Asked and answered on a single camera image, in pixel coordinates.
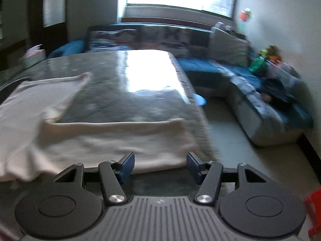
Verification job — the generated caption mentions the blue sofa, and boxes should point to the blue sofa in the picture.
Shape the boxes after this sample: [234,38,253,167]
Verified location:
[48,22,314,147]

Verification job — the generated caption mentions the tissue box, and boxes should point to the tissue box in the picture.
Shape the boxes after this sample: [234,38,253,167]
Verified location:
[21,45,46,68]

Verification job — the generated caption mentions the colourful wall decoration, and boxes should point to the colourful wall decoration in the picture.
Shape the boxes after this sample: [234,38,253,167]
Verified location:
[238,7,252,22]

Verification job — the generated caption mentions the dark clothes pile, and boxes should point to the dark clothes pile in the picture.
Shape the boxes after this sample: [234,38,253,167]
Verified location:
[261,77,299,103]

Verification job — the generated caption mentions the dark wooden glass door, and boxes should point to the dark wooden glass door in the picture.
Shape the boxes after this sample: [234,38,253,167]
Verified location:
[27,0,68,53]

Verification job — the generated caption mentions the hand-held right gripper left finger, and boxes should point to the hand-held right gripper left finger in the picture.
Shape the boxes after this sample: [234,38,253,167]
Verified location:
[53,152,136,204]

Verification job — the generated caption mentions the green toy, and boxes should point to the green toy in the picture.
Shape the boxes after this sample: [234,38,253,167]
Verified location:
[248,45,281,76]

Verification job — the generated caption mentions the grey pillow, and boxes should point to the grey pillow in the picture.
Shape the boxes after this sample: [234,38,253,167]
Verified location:
[208,26,251,67]

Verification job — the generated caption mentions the blue round floor object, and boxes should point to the blue round floor object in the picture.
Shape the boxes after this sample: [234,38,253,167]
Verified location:
[193,93,207,106]

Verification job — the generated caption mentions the red plastic stool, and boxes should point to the red plastic stool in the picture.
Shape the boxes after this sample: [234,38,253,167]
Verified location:
[303,187,321,236]

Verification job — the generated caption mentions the cream garment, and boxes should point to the cream garment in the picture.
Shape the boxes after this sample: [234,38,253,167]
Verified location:
[0,72,201,182]

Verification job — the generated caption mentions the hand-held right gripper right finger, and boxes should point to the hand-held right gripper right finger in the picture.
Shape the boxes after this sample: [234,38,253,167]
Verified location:
[186,152,268,204]

